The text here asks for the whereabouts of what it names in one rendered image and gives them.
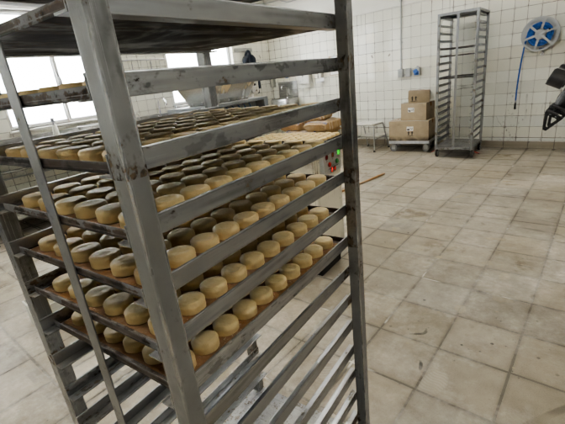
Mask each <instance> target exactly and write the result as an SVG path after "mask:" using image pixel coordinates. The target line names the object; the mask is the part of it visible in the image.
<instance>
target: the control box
mask: <svg viewBox="0 0 565 424"><path fill-rule="evenodd" d="M337 151H338V150H337ZM337 151H334V156H333V157H332V155H331V153H330V154H329V155H328V160H326V159H325V156H324V157H322V158H320V159H319V170H320V174H323V175H328V174H330V173H332V171H335V170H337V169H339V168H341V149H340V153H339V154H337ZM336 158H338V159H339V162H338V163H336V162H335V160H336ZM329 162H331V167H329ZM332 169H333V170H332Z"/></svg>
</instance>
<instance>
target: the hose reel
mask: <svg viewBox="0 0 565 424"><path fill-rule="evenodd" d="M560 33H561V26H560V24H559V22H558V21H557V20H556V19H555V18H553V17H550V16H540V17H537V18H535V19H532V20H531V21H530V22H529V23H528V24H527V25H526V26H525V27H524V28H523V30H522V33H521V43H522V45H523V46H524V47H523V51H522V55H521V59H520V68H519V73H518V78H517V84H516V90H515V104H514V109H516V98H517V90H518V83H519V78H520V69H521V63H522V59H523V55H524V51H525V48H526V49H527V50H530V51H541V53H540V56H543V55H544V52H543V51H544V50H546V49H548V48H550V47H551V46H553V45H554V44H555V43H556V42H557V40H558V38H559V35H560Z"/></svg>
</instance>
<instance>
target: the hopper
mask: <svg viewBox="0 0 565 424"><path fill-rule="evenodd" d="M254 83H255V82H244V83H236V84H230V85H223V86H216V93H217V99H218V103H226V102H231V101H235V100H241V99H246V98H249V96H250V93H251V89H252V88H253V85H254ZM178 92H179V93H180V95H181V96H182V97H183V98H184V100H185V101H186V102H187V104H188V105H189V106H190V107H197V106H205V105H204V100H203V90H202V88H196V89H189V90H182V91H178Z"/></svg>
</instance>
